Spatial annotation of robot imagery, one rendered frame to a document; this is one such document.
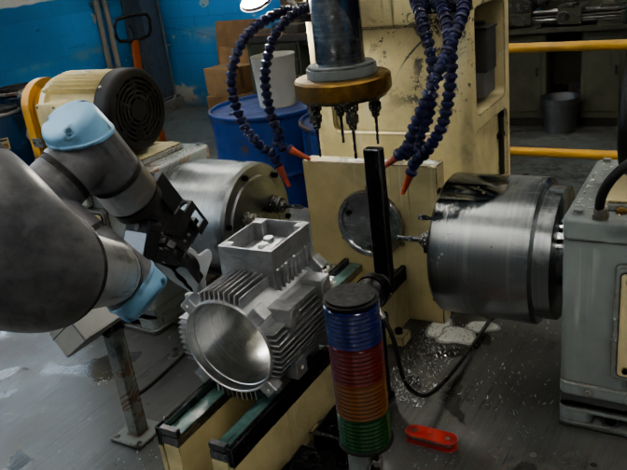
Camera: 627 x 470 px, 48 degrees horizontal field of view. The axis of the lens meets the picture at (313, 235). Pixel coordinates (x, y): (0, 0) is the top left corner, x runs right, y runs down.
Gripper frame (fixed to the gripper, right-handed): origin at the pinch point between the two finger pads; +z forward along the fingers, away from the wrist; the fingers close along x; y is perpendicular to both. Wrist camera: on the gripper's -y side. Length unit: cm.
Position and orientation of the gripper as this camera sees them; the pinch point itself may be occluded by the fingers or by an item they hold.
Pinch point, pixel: (195, 291)
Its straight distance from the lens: 111.0
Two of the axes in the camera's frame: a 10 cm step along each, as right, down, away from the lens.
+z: 3.5, 6.0, 7.2
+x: -8.6, -1.0, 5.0
